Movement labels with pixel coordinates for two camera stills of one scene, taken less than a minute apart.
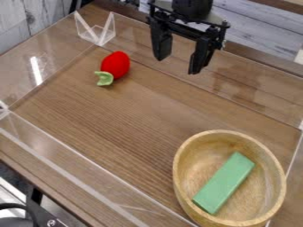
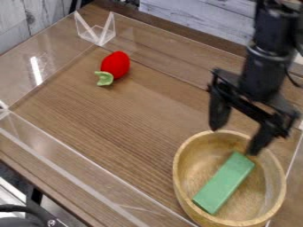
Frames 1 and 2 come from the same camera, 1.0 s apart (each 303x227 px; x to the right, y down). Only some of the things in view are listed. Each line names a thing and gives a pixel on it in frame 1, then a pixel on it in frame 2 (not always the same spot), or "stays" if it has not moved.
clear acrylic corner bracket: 99,35 stays
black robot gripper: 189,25 to 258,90
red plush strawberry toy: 114,66 stays
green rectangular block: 225,184 stays
